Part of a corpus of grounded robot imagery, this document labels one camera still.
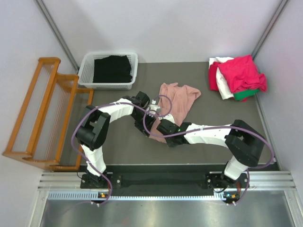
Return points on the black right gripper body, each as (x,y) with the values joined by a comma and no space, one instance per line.
(171,143)

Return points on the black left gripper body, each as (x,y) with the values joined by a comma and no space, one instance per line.
(141,125)

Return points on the pink printed t-shirt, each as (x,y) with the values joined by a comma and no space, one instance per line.
(182,99)

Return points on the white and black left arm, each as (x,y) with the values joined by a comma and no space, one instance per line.
(93,131)

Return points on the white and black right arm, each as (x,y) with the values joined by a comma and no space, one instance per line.
(245,143)

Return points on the black folded t-shirt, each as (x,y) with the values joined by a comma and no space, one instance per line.
(112,69)

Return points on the white plastic basket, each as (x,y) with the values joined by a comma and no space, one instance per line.
(86,71)

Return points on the green t-shirt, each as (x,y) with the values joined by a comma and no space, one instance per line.
(243,95)

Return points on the wooden rack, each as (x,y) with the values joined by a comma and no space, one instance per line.
(41,127)

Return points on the magenta t-shirt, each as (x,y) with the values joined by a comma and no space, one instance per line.
(240,73)

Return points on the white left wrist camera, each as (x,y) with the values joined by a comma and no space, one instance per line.
(154,108)

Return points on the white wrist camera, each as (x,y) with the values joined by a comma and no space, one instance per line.
(169,117)
(154,108)

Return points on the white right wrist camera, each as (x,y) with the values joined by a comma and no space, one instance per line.
(169,117)

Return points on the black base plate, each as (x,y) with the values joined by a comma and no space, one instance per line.
(164,180)

